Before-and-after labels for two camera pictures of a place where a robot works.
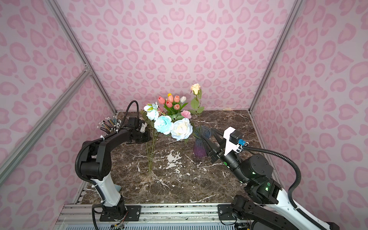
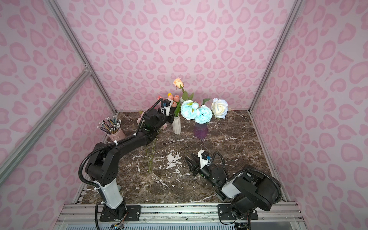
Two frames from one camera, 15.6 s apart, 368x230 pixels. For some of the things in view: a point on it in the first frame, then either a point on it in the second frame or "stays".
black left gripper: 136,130 to 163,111
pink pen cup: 108,125 stays
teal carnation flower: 163,124 to 204,115
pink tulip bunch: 173,104 stays
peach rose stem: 195,89 to 178,83
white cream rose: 181,129 to 219,108
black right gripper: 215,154 to 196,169
